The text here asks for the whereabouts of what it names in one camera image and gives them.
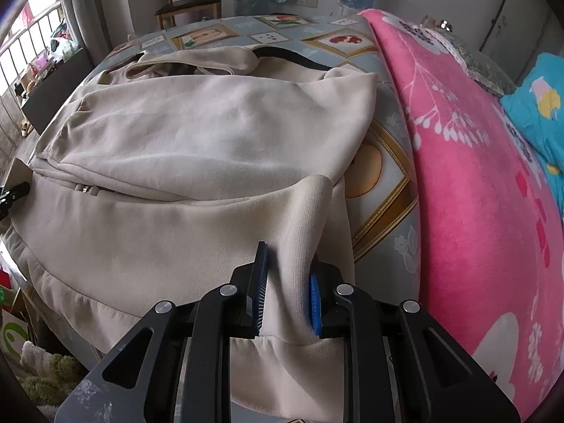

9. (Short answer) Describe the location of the white wardrobe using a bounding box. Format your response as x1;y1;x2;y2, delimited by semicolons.
478;0;556;67

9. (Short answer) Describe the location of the fluffy green white garment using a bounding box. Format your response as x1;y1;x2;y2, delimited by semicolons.
18;341;95;410

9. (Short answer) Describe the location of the pile of household clutter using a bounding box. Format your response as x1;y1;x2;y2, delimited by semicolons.
13;18;84;98

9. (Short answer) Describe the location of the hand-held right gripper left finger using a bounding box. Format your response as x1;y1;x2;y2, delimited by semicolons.
55;241;269;423

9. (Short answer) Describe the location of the dark cabinet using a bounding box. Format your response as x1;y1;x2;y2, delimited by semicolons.
20;48;95;135

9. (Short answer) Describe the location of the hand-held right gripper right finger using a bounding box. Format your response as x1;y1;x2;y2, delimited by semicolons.
308;264;521;423

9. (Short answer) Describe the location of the patterned table cover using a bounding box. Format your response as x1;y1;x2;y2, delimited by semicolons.
88;13;424;300

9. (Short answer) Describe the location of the beige zip jacket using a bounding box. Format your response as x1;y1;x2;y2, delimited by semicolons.
9;46;380;423

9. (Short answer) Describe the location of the window railing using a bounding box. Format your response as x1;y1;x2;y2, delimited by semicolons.
0;4;62;164

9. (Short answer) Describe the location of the grey curtain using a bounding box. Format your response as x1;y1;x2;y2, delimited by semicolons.
57;0;135;60

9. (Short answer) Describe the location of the blue cartoon print pillow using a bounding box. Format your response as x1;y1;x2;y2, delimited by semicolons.
500;53;564;216

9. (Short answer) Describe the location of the white bag with green logo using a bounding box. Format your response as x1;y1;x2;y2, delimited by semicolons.
0;288;33;357

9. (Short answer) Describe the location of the pink printed blanket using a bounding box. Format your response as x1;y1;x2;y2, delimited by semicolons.
357;8;564;423

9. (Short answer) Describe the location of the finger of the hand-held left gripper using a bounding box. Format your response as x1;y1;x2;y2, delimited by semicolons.
0;180;31;219

